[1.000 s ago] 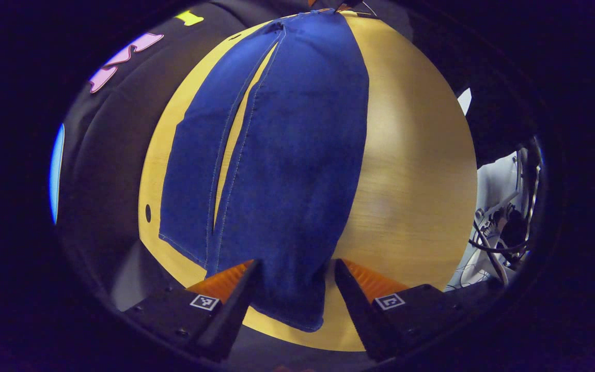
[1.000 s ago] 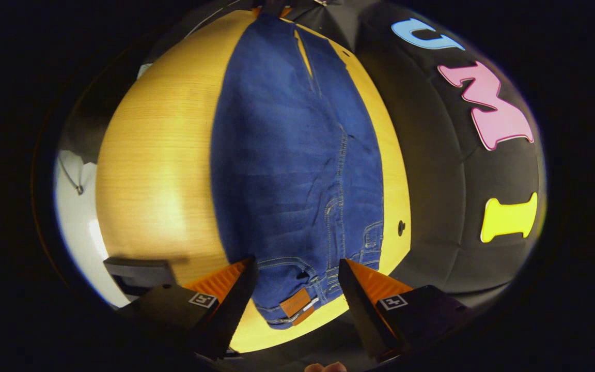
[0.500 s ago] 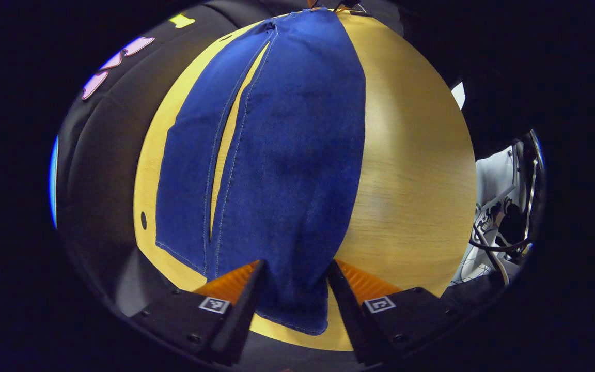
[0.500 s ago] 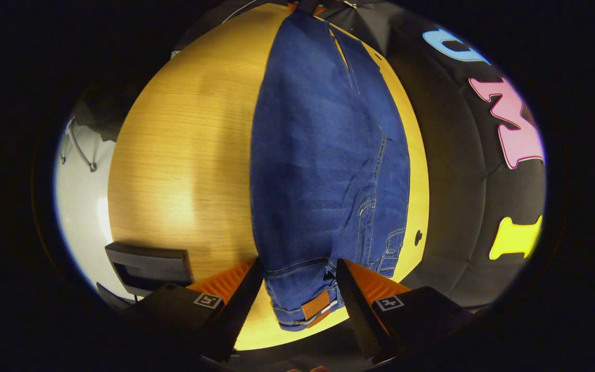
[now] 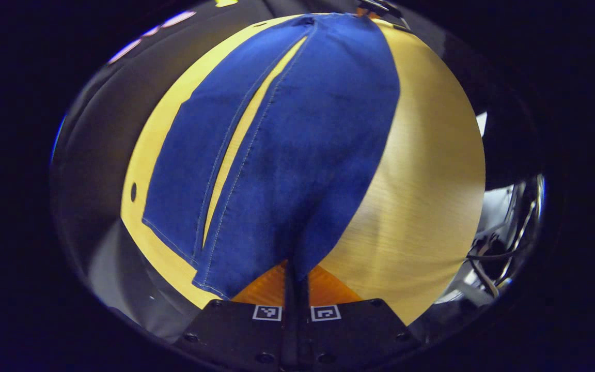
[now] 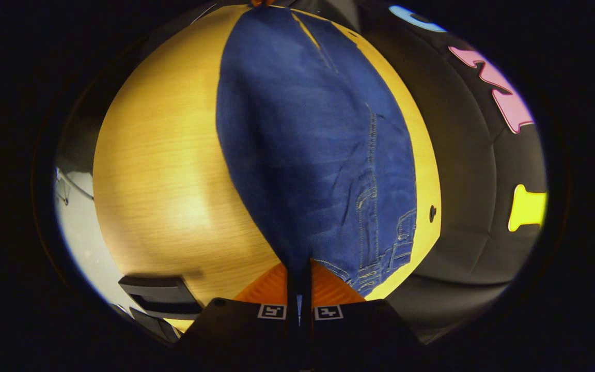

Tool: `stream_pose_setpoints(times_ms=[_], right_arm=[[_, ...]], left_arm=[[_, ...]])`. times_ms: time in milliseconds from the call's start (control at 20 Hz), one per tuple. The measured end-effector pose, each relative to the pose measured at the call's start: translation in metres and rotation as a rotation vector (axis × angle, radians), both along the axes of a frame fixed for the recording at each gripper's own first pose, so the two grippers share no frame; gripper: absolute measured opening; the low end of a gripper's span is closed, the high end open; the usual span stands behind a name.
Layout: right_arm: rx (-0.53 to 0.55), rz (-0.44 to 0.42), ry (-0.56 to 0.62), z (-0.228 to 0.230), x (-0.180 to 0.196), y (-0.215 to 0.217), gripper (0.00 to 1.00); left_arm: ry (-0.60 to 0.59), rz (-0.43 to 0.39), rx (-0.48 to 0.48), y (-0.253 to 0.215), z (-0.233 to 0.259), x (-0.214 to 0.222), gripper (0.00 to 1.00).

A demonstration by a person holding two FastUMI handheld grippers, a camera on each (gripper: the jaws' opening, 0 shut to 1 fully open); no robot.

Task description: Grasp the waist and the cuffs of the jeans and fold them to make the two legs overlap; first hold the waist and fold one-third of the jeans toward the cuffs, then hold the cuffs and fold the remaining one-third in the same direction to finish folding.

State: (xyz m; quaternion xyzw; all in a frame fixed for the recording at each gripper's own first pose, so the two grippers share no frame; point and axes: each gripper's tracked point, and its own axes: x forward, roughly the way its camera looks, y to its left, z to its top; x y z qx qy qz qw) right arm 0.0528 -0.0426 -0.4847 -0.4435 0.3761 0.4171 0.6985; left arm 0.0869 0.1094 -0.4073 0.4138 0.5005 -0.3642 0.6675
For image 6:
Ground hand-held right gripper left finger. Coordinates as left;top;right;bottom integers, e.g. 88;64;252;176
174;261;300;360

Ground black plastic holder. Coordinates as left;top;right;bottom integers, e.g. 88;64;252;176
118;275;204;320
129;307;181;343

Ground blue jeans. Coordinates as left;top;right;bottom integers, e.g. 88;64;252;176
216;4;418;298

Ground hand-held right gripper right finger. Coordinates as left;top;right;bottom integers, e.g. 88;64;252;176
301;259;425;360

